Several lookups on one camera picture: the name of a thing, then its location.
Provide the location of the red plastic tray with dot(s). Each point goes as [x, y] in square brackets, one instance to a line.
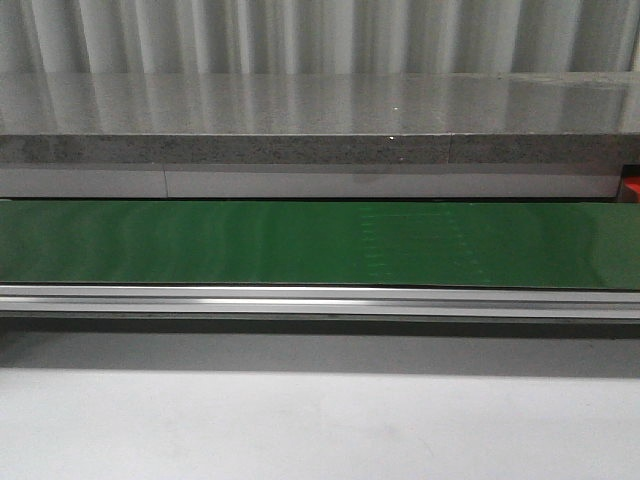
[629, 191]

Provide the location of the grey speckled stone counter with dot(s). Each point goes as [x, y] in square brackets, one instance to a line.
[163, 119]

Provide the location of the white panel under counter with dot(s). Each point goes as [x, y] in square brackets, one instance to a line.
[443, 181]

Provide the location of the white pleated curtain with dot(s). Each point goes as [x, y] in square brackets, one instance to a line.
[328, 37]

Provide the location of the green conveyor belt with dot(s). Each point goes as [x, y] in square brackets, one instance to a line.
[581, 245]

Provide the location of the aluminium conveyor frame rail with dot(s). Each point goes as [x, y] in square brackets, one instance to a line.
[323, 301]

